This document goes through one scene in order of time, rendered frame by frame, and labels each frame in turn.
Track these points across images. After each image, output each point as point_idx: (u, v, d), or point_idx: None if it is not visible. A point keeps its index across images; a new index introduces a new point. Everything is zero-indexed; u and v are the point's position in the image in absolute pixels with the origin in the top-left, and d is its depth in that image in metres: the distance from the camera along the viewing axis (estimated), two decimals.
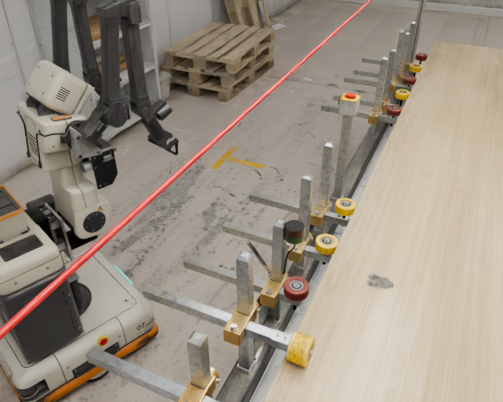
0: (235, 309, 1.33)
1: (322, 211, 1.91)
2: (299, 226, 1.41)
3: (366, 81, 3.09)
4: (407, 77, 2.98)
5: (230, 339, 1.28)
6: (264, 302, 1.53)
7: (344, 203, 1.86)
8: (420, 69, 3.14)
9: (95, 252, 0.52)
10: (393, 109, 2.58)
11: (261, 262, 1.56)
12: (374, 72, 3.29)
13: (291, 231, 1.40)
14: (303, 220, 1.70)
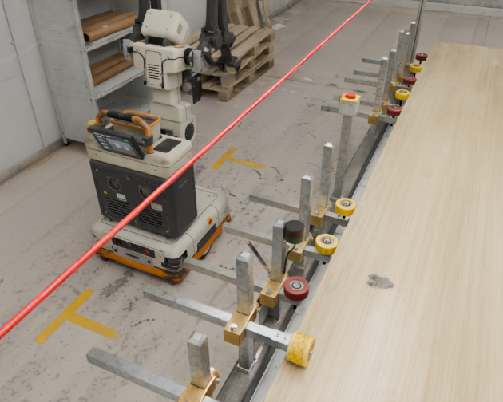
0: (235, 309, 1.33)
1: (322, 211, 1.91)
2: (299, 226, 1.41)
3: (366, 81, 3.09)
4: (407, 77, 2.98)
5: (230, 339, 1.28)
6: (264, 302, 1.53)
7: (344, 203, 1.86)
8: (420, 69, 3.14)
9: (95, 252, 0.52)
10: (393, 109, 2.58)
11: (261, 262, 1.56)
12: (374, 72, 3.29)
13: (291, 231, 1.40)
14: (303, 220, 1.70)
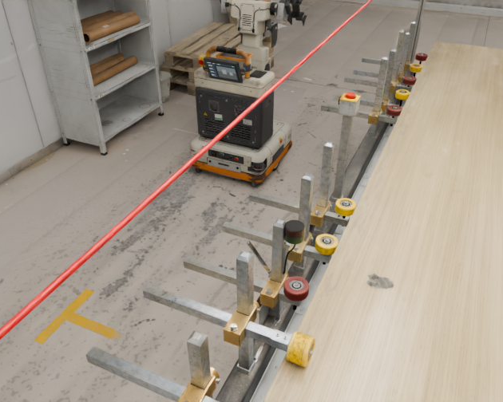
0: (235, 309, 1.33)
1: (322, 211, 1.91)
2: (299, 226, 1.41)
3: (366, 81, 3.09)
4: (407, 77, 2.98)
5: (230, 339, 1.28)
6: (264, 302, 1.53)
7: (344, 203, 1.86)
8: (420, 69, 3.14)
9: (95, 252, 0.52)
10: (393, 109, 2.58)
11: (261, 262, 1.56)
12: (374, 72, 3.29)
13: (291, 231, 1.40)
14: (303, 220, 1.70)
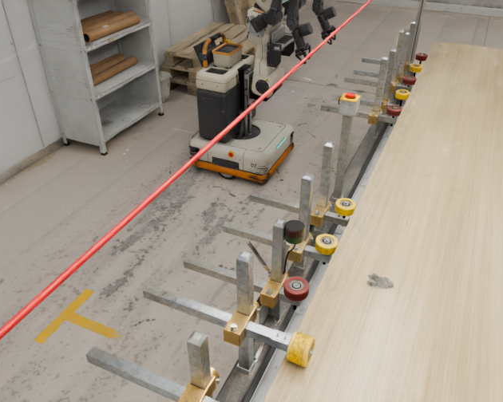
0: (235, 309, 1.33)
1: (322, 211, 1.91)
2: (299, 226, 1.41)
3: (366, 81, 3.09)
4: (407, 77, 2.98)
5: (230, 339, 1.28)
6: (264, 302, 1.53)
7: (344, 203, 1.86)
8: (420, 69, 3.14)
9: (95, 252, 0.52)
10: (393, 109, 2.58)
11: (261, 262, 1.56)
12: (374, 72, 3.29)
13: (291, 231, 1.40)
14: (303, 220, 1.70)
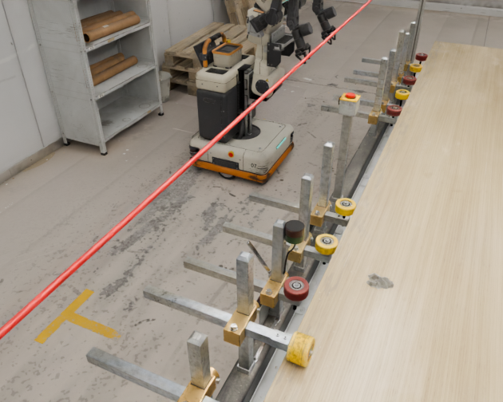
0: (235, 309, 1.33)
1: (322, 211, 1.91)
2: (299, 226, 1.41)
3: (366, 81, 3.09)
4: (407, 77, 2.98)
5: (230, 339, 1.28)
6: (264, 302, 1.53)
7: (344, 203, 1.86)
8: (420, 69, 3.14)
9: (95, 252, 0.52)
10: (393, 109, 2.58)
11: (261, 262, 1.56)
12: (374, 72, 3.29)
13: (291, 231, 1.40)
14: (303, 220, 1.70)
